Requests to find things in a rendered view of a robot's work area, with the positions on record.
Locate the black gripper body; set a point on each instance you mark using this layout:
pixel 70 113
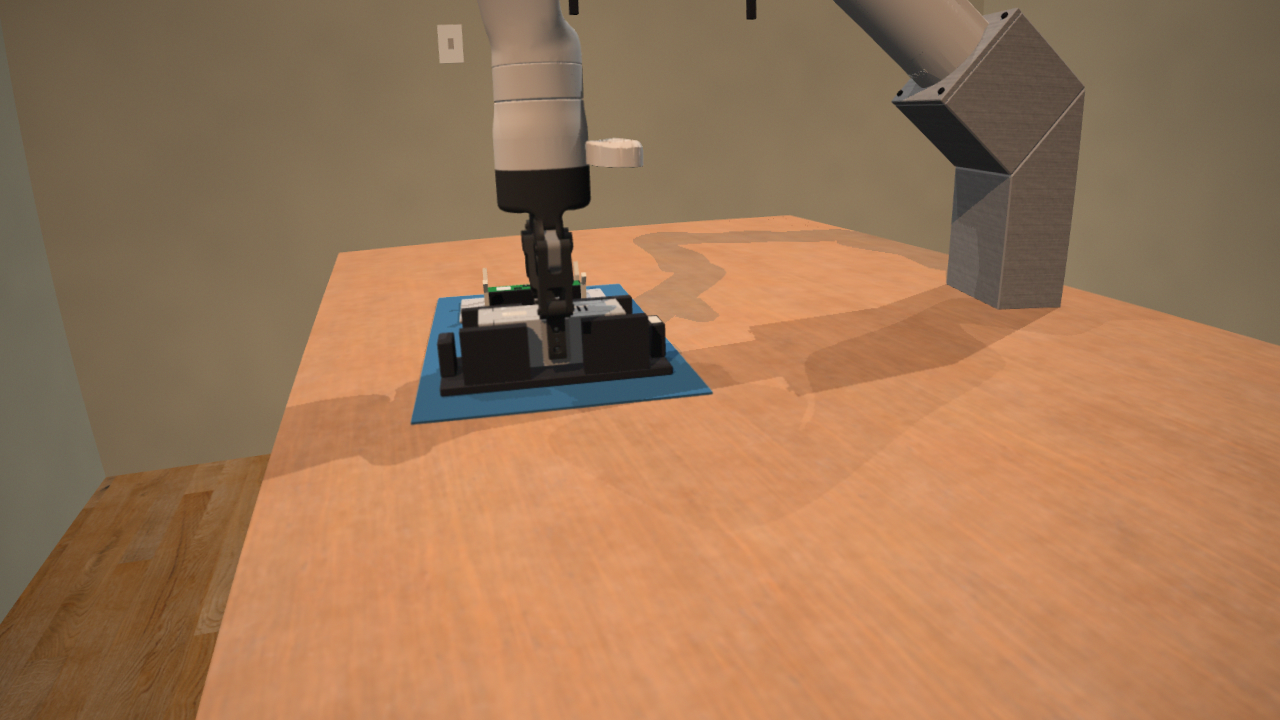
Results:
pixel 546 194

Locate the grey rectangular cover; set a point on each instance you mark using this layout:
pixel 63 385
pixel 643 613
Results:
pixel 528 315

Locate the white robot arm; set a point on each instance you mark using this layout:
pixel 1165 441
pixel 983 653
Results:
pixel 539 117

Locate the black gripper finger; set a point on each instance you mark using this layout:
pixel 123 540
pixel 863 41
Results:
pixel 550 295
pixel 555 272

